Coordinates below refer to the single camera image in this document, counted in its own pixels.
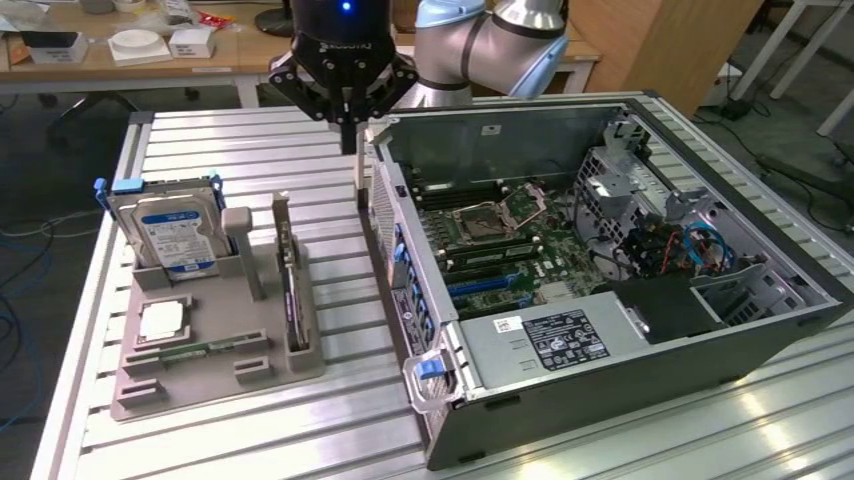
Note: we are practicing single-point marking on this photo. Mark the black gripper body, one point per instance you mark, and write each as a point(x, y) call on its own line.
point(344, 50)

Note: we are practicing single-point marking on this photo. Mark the dark graphics card metal bracket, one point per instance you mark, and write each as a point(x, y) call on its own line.
point(297, 300)

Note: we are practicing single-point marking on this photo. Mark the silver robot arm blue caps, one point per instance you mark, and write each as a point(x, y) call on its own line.
point(468, 45)

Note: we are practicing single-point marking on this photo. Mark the brown cardboard box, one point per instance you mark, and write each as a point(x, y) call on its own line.
point(405, 27)

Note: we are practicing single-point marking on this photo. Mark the black round monitor stand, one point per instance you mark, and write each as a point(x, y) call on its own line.
point(274, 22)

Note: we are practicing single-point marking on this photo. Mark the red packet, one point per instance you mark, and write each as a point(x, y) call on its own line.
point(217, 22)

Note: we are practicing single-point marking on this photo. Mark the small white cardboard box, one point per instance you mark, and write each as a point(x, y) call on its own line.
point(193, 45)

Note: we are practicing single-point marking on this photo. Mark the installed RAM stick white sticker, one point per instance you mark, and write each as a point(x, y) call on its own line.
point(444, 189)

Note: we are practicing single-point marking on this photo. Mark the grey printed carton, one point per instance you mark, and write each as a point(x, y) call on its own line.
point(180, 10)

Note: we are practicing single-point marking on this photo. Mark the white square block round top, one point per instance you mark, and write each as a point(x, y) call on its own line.
point(137, 47)

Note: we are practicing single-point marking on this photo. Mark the white tape roll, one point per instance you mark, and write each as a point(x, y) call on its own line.
point(127, 6)

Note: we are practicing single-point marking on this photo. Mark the metal socket cover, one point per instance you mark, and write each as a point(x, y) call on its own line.
point(530, 205)

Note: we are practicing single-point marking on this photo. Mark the black office chair base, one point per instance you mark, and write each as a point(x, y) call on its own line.
point(83, 107)

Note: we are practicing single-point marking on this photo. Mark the grey cup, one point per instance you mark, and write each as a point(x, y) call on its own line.
point(98, 6)

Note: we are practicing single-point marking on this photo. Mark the hard disk with blue caddy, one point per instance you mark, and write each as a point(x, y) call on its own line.
point(174, 240)

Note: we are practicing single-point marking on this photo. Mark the white box black lid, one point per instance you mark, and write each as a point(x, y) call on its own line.
point(57, 52)

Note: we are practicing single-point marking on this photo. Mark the perforated metal disk bay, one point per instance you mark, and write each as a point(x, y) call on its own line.
point(621, 195)

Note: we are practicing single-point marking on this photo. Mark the blue expansion slot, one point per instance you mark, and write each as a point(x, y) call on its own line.
point(488, 284)

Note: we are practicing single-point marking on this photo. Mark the green motherboard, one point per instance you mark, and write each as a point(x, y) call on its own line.
point(564, 260)

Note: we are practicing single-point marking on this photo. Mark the clear plastic bag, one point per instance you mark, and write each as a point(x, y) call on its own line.
point(21, 17)

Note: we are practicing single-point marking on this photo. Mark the silver chipset heatsink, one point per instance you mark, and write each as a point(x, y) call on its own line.
point(554, 293)

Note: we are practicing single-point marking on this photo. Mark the white box red button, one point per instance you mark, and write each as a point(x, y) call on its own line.
point(724, 87)

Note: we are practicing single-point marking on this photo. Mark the silver CPU chip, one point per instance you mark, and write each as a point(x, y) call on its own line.
point(162, 321)

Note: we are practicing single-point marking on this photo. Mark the black power adapter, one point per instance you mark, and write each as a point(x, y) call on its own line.
point(736, 110)

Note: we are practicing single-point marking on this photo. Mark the grey power supply black label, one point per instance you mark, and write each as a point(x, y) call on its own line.
point(501, 360)

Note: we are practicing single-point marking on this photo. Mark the blue case latch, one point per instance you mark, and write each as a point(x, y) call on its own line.
point(429, 370)

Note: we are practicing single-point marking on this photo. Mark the grey parts rack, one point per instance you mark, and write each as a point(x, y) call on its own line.
point(221, 380)

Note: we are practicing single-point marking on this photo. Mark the black floor stand base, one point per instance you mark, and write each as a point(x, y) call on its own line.
point(815, 175)

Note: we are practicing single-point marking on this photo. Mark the black open PC case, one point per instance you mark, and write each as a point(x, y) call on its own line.
point(601, 400)

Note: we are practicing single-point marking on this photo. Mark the wooden desk white frame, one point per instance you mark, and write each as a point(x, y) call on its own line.
point(81, 70)

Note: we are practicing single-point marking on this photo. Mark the white metal table frame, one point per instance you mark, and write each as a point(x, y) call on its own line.
point(801, 50)

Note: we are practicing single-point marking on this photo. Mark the grey metal drive bracket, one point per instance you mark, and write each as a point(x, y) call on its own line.
point(775, 292)

